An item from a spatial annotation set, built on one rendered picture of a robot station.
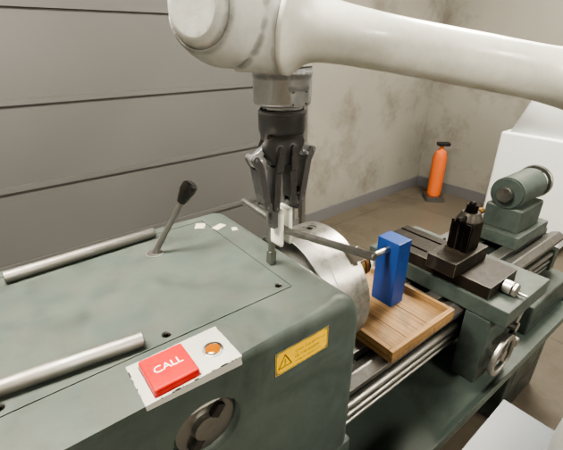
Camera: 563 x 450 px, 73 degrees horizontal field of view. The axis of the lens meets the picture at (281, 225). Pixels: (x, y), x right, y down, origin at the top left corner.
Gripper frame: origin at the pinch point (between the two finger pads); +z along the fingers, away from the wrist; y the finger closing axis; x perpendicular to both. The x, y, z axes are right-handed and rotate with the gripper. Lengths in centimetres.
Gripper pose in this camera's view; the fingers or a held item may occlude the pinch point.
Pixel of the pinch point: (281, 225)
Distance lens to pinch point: 67.9
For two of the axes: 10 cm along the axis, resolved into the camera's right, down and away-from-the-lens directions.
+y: 7.9, -2.6, 5.5
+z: 0.0, 9.0, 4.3
